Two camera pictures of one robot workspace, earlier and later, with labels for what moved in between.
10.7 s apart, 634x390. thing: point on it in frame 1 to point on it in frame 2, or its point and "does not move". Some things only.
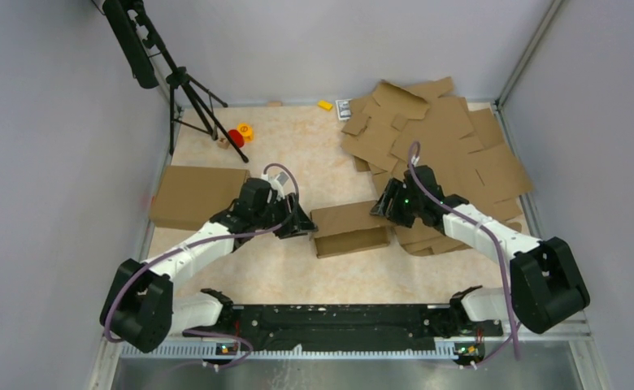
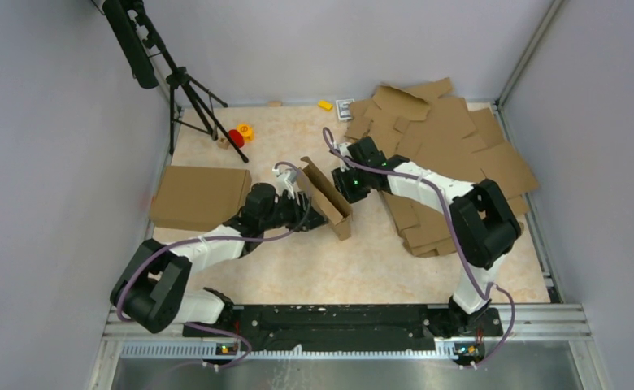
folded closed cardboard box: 189,197 does not move
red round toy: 236,136 does not move
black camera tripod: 150,62 does not move
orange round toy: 246,131 does not move
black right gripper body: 406,208 to 352,183
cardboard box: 349,228 to 329,203
